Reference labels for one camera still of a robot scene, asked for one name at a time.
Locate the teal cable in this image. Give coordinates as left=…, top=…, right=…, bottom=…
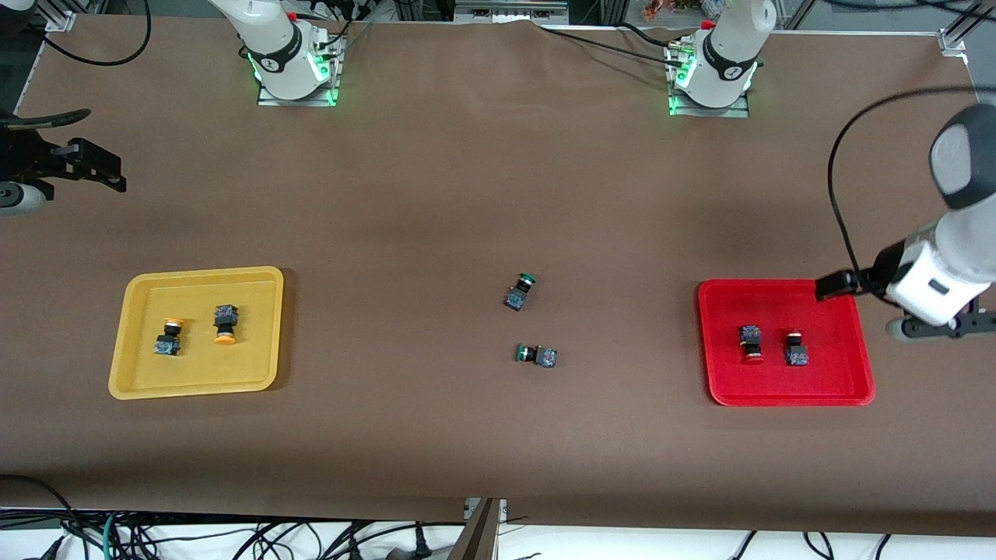
left=98, top=509, right=123, bottom=560

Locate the yellow push button green contact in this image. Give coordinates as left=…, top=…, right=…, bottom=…
left=153, top=316, right=187, bottom=359

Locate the yellow plastic tray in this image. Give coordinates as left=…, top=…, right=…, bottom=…
left=108, top=266, right=286, bottom=401

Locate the black looping cable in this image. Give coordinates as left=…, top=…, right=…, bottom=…
left=34, top=0, right=153, bottom=68

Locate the yellow push button red contact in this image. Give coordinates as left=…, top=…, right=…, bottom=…
left=212, top=303, right=240, bottom=346

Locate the green mushroom push button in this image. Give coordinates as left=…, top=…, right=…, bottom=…
left=514, top=343, right=559, bottom=370
left=503, top=273, right=539, bottom=313

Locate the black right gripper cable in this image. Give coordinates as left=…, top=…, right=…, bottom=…
left=0, top=107, right=93, bottom=132

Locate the black cable across cover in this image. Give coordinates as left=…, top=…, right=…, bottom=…
left=540, top=25, right=690, bottom=68

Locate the brown table cover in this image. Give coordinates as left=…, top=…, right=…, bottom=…
left=0, top=14, right=996, bottom=537

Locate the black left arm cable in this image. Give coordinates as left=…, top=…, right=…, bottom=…
left=826, top=84, right=983, bottom=275

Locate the red plastic tray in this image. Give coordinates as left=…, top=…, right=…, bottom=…
left=697, top=278, right=877, bottom=408

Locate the aluminium corner bracket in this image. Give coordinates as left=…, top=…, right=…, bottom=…
left=937, top=26, right=975, bottom=58

